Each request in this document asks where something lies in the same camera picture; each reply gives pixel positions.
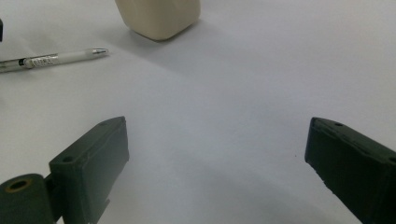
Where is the white table cover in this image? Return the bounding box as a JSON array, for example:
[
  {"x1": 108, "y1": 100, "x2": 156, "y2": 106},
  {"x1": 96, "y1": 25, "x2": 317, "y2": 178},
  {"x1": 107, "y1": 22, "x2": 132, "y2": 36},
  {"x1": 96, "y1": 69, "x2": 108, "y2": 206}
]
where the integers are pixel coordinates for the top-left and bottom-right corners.
[{"x1": 0, "y1": 0, "x2": 396, "y2": 224}]

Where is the cream square cup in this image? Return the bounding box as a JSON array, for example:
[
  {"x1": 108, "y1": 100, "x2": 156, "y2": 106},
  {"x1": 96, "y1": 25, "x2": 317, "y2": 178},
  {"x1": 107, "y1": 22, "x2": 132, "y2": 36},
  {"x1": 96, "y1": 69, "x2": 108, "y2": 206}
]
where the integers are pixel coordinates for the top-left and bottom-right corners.
[{"x1": 114, "y1": 0, "x2": 202, "y2": 42}]

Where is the clear white pen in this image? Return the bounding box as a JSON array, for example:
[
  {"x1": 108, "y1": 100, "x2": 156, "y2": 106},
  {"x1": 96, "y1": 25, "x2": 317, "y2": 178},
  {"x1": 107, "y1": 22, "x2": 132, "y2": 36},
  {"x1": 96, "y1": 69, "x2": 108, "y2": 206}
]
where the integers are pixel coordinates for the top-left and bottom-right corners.
[{"x1": 0, "y1": 48, "x2": 110, "y2": 75}]

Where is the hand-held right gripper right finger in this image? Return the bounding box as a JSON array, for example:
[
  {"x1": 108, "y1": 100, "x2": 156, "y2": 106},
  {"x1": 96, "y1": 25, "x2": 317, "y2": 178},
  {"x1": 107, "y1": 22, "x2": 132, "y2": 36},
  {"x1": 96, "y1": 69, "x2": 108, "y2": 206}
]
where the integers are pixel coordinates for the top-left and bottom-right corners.
[{"x1": 304, "y1": 117, "x2": 396, "y2": 224}]

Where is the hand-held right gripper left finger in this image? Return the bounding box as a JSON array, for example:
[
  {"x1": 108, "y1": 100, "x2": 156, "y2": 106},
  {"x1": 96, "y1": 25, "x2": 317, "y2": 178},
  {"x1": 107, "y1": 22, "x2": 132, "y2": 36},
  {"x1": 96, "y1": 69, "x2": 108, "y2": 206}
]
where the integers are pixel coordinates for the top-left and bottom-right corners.
[{"x1": 49, "y1": 116, "x2": 131, "y2": 224}]

